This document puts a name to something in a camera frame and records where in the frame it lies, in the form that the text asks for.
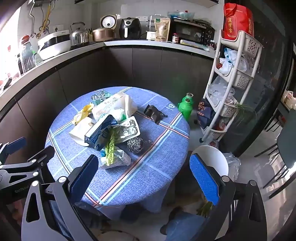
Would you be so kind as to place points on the yellow snack wrapper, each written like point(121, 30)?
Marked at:
point(82, 113)

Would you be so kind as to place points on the golden pot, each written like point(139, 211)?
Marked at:
point(104, 34)

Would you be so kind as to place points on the blue white package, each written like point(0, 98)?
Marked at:
point(98, 133)

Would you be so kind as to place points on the white multi cooker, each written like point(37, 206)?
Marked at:
point(54, 44)

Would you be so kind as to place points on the beige rice cooker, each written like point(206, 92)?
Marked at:
point(108, 22)

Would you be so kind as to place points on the black air fryer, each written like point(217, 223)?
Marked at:
point(129, 27)

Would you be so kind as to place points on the green plant leaves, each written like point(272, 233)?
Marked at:
point(245, 110)

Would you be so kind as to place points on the green thermos bottle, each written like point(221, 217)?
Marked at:
point(186, 107)

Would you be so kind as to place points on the dark blue printed bag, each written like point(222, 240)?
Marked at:
point(204, 113)

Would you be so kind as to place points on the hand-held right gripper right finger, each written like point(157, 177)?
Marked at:
point(204, 179)

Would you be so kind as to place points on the white printed wrapper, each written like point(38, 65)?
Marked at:
point(120, 160)

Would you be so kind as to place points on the steel kettle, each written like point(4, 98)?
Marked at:
point(78, 34)

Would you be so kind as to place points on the small dark bottles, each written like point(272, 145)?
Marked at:
point(212, 45)

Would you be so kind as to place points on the green silver snack wrapper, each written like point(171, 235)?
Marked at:
point(99, 96)

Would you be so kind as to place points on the brown snack pouch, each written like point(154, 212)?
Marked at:
point(162, 30)

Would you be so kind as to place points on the green leafy vegetable bag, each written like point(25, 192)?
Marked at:
point(112, 144)

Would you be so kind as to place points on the dark brown wrapper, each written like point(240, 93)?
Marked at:
point(153, 113)

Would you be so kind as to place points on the utensil holder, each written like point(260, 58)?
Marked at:
point(90, 36)

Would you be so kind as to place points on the black toaster oven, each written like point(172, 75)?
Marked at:
point(192, 32)

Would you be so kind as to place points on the steel wool scourer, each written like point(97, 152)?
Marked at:
point(135, 144)

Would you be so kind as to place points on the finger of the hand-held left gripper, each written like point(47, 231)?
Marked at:
point(41, 155)
point(15, 145)

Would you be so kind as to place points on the glass jar red lid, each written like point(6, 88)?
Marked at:
point(27, 55)

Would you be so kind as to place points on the white paper bag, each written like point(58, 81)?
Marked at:
point(79, 132)

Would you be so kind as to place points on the white shelf rack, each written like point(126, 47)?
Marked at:
point(227, 76)

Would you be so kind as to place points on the dark kitchen cabinet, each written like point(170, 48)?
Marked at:
point(138, 67)

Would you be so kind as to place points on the white trash bin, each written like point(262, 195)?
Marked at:
point(212, 157)

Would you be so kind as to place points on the dark glass door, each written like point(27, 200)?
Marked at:
point(272, 69)

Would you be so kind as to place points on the dark chair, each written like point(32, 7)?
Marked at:
point(286, 143)

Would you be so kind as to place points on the white plastic bag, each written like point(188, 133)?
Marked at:
point(233, 61)

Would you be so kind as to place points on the clear bin liner bag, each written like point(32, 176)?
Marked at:
point(232, 164)

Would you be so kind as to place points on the clear crumpled plastic bag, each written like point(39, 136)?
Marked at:
point(219, 90)

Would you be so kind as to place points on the bluish plastic bag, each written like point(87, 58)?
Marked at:
point(182, 15)

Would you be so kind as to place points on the white tissue pack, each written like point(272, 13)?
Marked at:
point(108, 104)

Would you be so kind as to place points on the green vegetable scraps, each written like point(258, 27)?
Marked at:
point(204, 208)

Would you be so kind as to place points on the silver foil pouch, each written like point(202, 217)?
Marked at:
point(130, 129)

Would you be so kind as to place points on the flat white box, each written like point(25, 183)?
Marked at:
point(194, 44)

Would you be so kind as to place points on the red shopping bag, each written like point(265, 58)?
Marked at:
point(237, 22)

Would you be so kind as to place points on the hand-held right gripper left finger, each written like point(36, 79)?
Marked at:
point(84, 179)

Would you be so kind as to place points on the person's leg in jeans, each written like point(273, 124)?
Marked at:
point(185, 227)

